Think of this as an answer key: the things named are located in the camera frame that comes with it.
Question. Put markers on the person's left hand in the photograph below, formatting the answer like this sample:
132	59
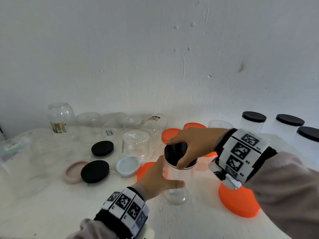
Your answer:
154	181

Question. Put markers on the pale pink lid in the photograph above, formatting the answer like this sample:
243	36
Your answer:
71	174

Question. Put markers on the person's left forearm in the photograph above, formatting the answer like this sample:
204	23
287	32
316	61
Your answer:
92	230

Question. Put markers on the small black lid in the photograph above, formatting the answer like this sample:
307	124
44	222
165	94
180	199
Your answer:
290	120
254	116
309	133
174	153

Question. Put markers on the large black lid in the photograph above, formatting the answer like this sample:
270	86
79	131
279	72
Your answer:
102	148
94	171

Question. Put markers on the person's right hand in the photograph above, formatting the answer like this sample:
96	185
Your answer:
199	141

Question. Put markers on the light blue lid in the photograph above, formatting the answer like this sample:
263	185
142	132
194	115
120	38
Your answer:
127	167

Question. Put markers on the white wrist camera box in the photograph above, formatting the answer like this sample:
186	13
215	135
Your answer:
148	233
231	182

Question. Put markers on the black white marker wristband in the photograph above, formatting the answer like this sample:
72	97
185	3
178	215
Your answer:
124	204
239	151

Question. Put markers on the person's right forearm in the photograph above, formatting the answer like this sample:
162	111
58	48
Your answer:
286	191

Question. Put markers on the wide transparent jar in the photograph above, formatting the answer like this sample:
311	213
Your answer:
205	164

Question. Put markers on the group of transparent plastic jars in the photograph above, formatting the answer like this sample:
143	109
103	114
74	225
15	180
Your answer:
135	144

